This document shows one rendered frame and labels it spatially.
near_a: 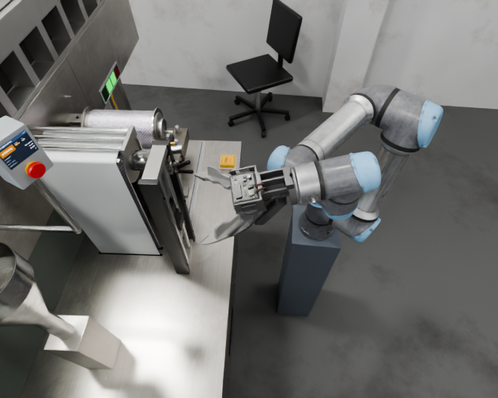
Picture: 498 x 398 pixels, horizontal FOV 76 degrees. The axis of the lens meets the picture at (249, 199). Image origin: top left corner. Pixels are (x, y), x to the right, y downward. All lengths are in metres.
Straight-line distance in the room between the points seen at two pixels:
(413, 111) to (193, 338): 0.97
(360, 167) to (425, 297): 1.93
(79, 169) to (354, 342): 1.79
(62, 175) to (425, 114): 1.00
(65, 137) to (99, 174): 0.14
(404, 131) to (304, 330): 1.48
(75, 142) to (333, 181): 0.72
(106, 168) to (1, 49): 0.44
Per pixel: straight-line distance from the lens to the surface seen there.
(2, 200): 1.12
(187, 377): 1.18
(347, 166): 0.59
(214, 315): 1.21
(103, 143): 0.98
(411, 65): 3.61
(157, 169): 0.86
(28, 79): 1.26
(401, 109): 0.97
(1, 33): 1.19
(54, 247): 1.33
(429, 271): 2.57
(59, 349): 1.02
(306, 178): 0.58
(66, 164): 1.00
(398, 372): 2.24
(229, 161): 1.56
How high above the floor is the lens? 2.05
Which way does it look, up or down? 53 degrees down
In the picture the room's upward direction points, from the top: straight up
